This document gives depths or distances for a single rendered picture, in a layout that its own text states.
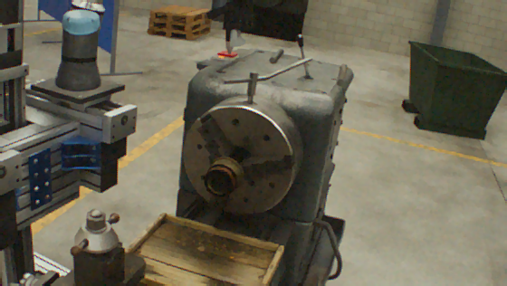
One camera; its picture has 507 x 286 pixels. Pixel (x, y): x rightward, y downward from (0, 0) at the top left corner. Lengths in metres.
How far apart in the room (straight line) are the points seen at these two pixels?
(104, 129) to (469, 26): 10.21
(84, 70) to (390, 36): 9.93
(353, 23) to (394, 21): 0.89
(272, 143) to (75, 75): 0.65
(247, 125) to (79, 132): 0.57
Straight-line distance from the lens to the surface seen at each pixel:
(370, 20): 11.20
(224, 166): 1.26
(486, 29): 11.38
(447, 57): 6.94
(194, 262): 1.29
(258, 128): 1.33
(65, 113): 1.66
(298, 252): 1.63
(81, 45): 1.60
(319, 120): 1.45
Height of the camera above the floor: 1.63
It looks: 21 degrees down
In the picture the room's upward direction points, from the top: 8 degrees clockwise
